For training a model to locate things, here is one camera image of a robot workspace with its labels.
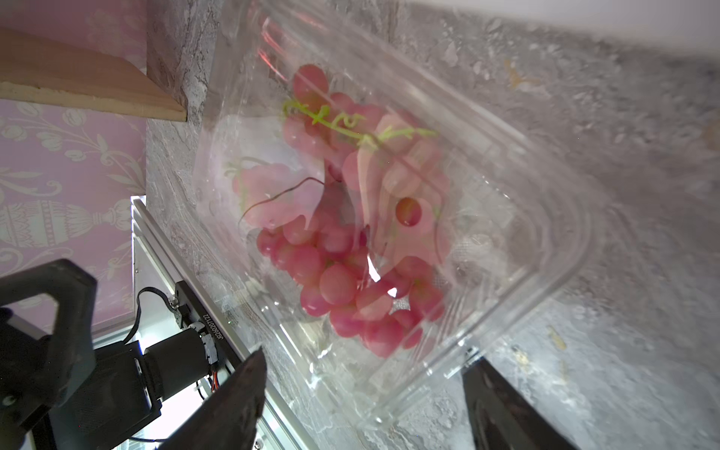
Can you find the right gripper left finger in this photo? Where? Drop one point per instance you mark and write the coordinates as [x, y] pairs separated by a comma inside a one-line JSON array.
[[229, 418]]

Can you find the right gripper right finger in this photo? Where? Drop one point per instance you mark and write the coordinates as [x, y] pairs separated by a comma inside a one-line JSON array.
[[500, 417]]

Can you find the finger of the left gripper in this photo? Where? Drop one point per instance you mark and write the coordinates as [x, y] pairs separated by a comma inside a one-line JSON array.
[[71, 358]]

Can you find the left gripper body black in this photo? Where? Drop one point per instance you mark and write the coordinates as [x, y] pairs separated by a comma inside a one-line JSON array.
[[25, 394]]

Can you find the red grape bunch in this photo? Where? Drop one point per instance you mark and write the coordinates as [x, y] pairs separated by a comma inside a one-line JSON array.
[[361, 225]]

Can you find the clear plastic clamshell container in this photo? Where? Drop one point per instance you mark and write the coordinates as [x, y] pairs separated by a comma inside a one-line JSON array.
[[517, 224]]

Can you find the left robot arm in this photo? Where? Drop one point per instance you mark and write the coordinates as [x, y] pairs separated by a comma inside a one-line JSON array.
[[110, 402]]

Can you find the wooden shelf unit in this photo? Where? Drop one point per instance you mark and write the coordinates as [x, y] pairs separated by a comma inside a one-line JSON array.
[[39, 70]]

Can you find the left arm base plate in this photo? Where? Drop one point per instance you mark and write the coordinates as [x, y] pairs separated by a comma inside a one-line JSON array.
[[192, 313]]

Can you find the aluminium rail frame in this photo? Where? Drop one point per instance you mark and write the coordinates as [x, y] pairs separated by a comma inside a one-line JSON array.
[[172, 362]]

